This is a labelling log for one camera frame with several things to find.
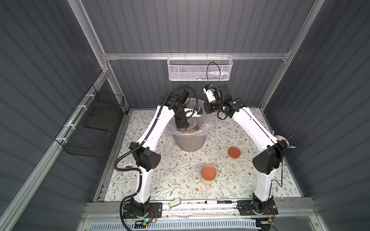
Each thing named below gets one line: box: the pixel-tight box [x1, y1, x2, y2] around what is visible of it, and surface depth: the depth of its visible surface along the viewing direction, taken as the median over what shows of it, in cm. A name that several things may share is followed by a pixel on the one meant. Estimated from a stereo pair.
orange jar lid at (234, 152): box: [227, 146, 242, 159], surface depth 96 cm
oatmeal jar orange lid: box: [201, 164, 217, 181], surface depth 78 cm
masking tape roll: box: [168, 198, 181, 209], surface depth 75 cm
